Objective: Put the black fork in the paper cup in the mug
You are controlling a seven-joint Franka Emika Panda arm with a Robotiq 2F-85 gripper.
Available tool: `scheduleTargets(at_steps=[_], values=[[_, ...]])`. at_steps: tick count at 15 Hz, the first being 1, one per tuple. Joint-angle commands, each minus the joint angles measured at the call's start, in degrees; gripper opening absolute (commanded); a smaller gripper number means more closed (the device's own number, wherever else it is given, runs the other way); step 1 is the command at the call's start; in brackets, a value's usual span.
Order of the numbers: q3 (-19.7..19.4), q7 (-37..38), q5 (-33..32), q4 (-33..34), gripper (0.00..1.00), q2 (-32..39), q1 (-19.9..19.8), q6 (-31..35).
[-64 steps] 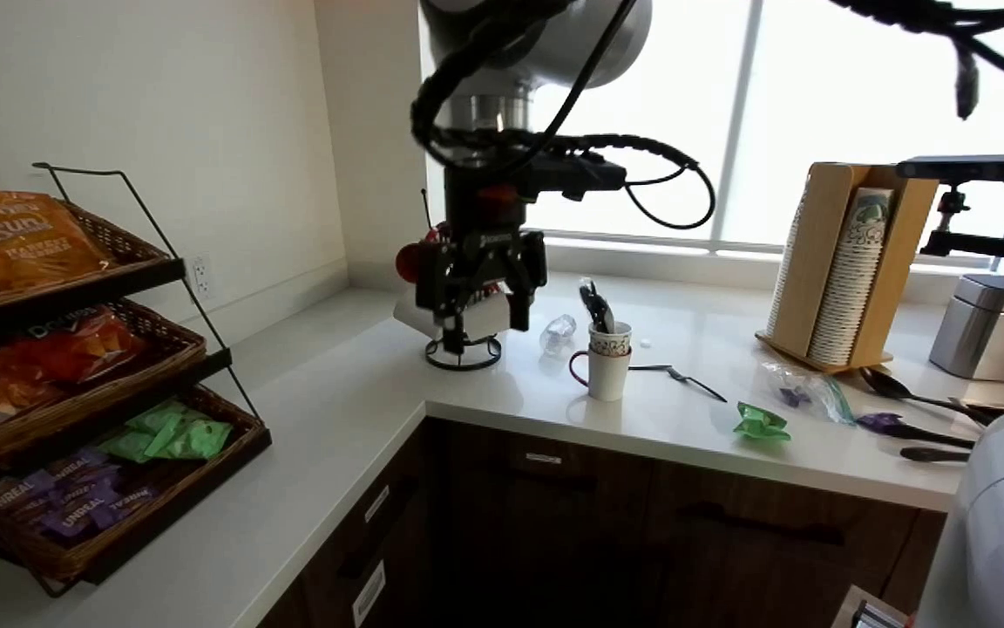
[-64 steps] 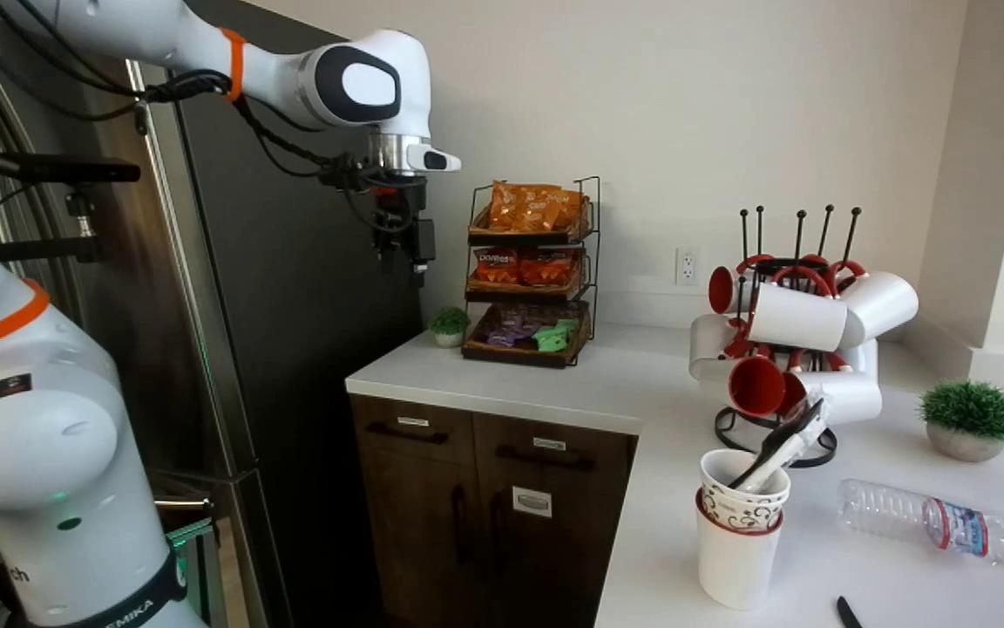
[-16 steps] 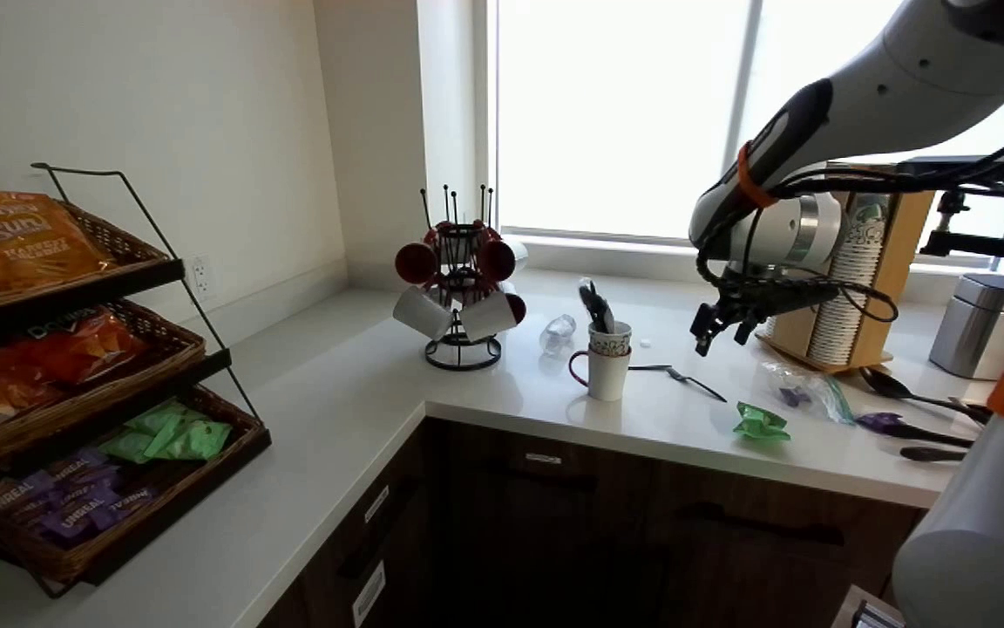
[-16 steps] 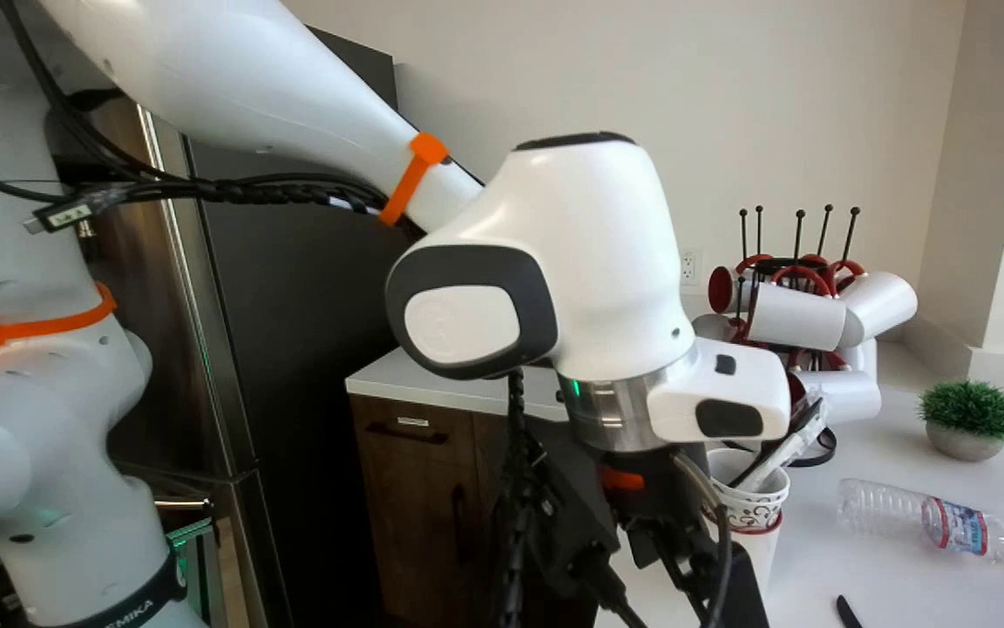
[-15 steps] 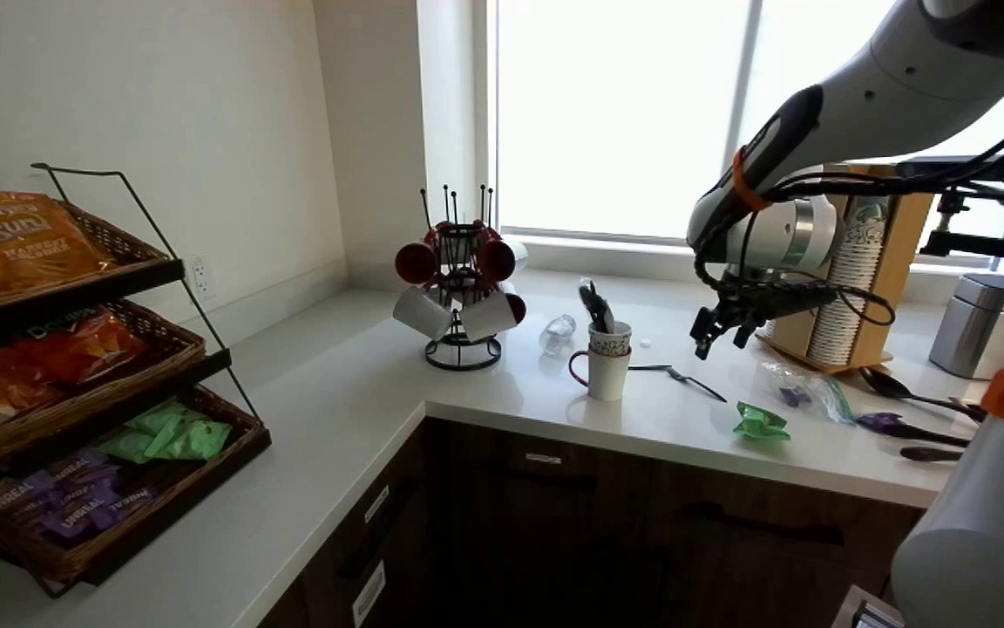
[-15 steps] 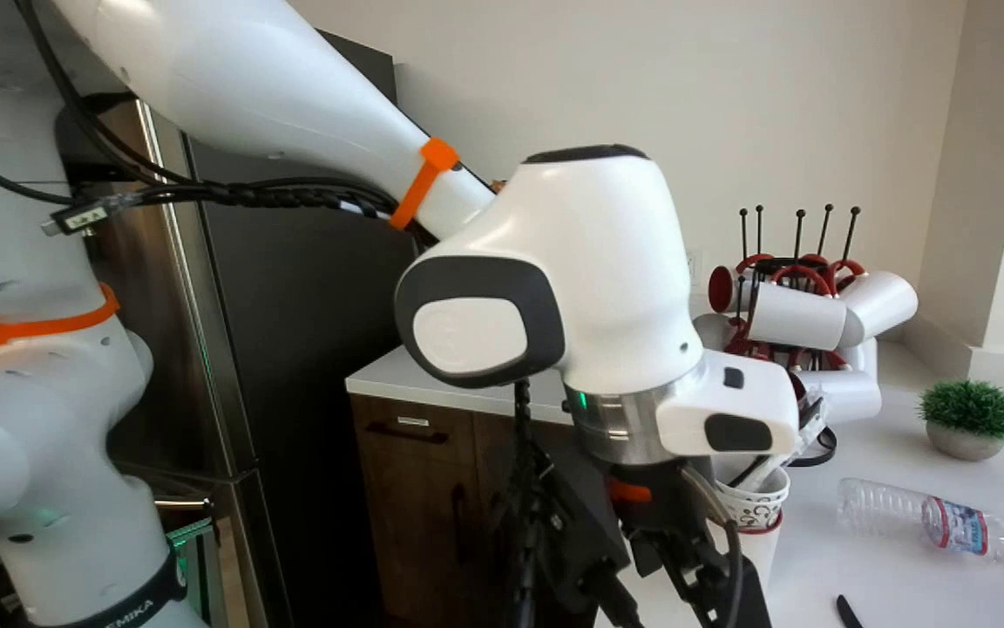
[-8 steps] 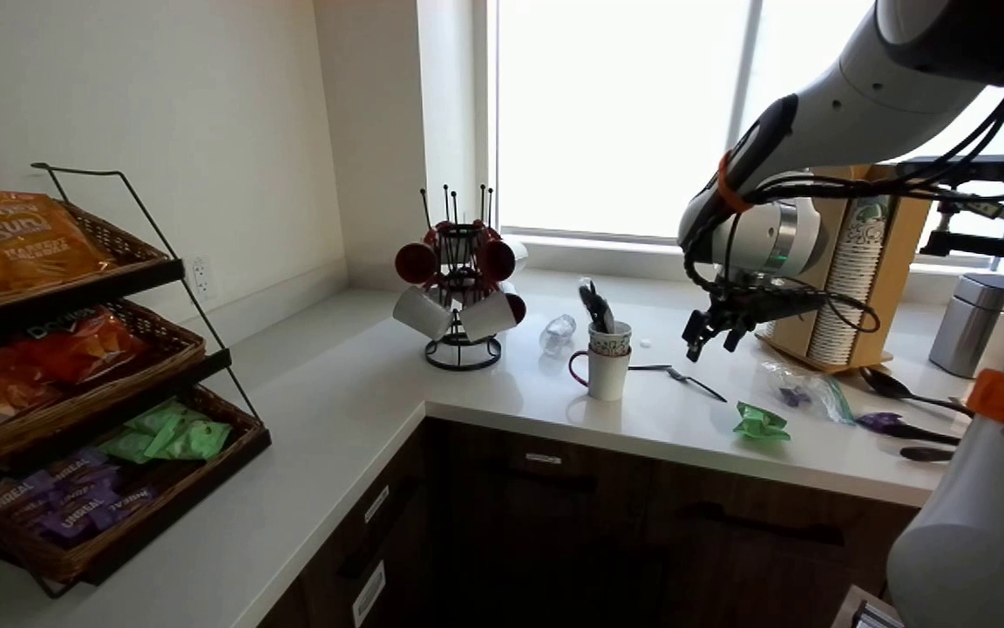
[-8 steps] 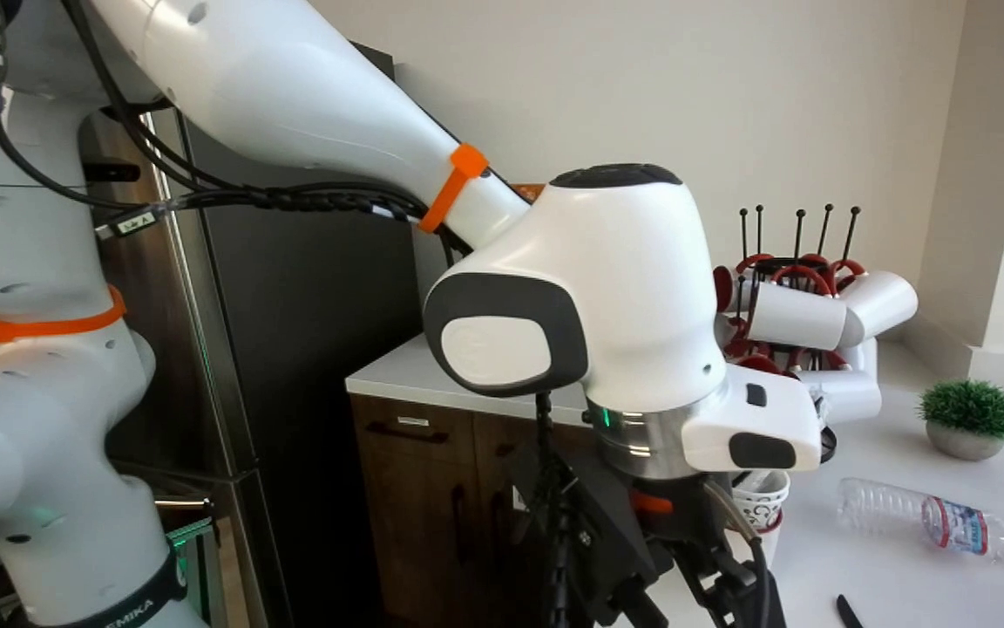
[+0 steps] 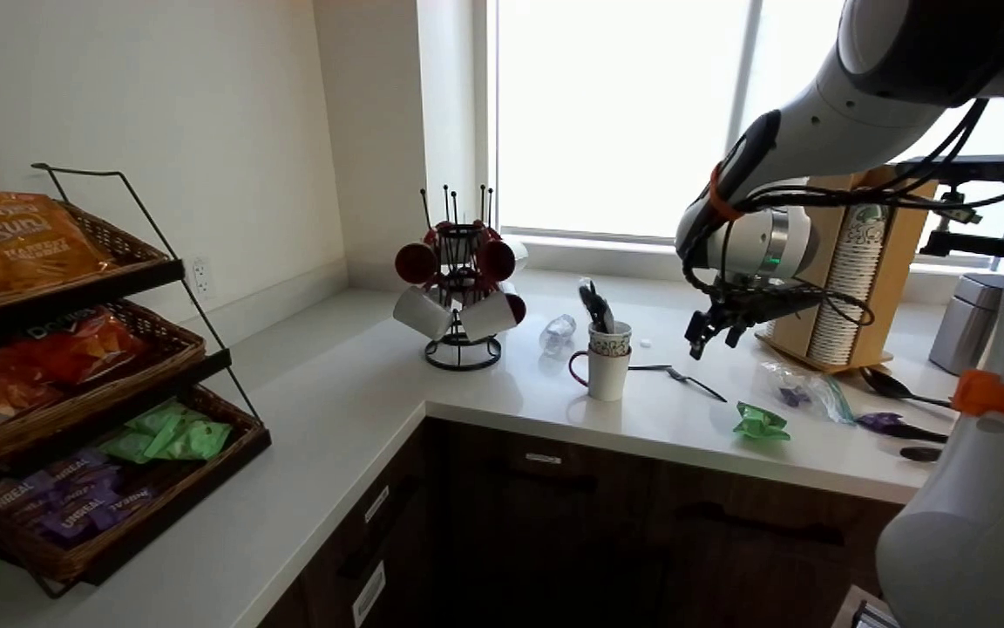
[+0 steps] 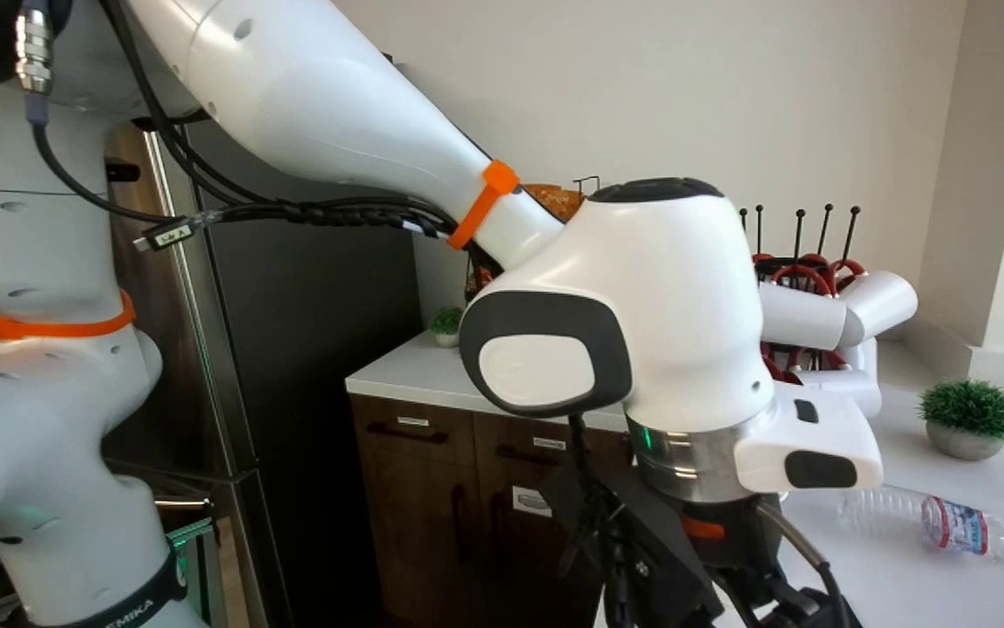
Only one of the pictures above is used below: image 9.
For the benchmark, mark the black spoon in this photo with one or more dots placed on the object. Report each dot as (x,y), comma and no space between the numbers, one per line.
(882,384)

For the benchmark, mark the wicker basket with red bags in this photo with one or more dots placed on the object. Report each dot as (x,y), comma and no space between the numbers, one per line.
(164,349)

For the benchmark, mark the purple packet pile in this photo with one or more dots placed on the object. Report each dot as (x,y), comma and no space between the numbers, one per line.
(70,501)

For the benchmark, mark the black plastic cutlery piece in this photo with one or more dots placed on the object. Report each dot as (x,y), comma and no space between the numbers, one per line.
(589,301)
(605,314)

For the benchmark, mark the wicker basket with small packets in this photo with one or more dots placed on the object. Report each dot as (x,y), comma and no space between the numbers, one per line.
(175,501)

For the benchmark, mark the grey metal canister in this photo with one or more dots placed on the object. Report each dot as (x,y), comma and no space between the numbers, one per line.
(968,326)

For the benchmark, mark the black camera on stand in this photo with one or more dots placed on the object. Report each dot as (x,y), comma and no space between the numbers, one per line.
(968,242)

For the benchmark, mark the purple spoon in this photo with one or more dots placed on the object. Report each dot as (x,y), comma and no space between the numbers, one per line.
(881,425)

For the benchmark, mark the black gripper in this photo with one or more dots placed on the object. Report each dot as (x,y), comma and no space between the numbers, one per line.
(776,297)

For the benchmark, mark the small black utensil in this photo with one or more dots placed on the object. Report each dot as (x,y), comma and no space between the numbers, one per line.
(917,450)

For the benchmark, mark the white ceramic mug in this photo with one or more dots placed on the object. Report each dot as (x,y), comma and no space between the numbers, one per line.
(609,376)

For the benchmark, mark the small purple packet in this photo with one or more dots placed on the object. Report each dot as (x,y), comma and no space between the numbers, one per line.
(794,395)

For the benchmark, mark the teal stirrer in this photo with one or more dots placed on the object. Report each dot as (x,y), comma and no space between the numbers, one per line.
(837,404)

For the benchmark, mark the dark wood cabinet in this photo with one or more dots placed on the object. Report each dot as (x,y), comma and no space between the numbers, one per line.
(643,536)

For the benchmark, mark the orange snack bag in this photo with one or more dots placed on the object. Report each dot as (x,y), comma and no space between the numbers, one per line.
(34,240)

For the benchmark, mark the green packet pile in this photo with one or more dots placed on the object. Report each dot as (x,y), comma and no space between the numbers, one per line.
(173,434)

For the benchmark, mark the stack of paper cups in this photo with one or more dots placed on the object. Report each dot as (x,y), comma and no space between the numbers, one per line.
(854,268)

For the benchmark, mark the white hanging mug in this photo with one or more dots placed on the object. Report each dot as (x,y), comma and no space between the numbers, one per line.
(489,314)
(420,311)

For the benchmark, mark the metal spoon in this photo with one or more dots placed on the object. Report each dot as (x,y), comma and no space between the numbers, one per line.
(676,376)

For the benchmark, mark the wicker basket with orange bags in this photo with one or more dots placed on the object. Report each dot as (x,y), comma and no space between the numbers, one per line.
(120,261)

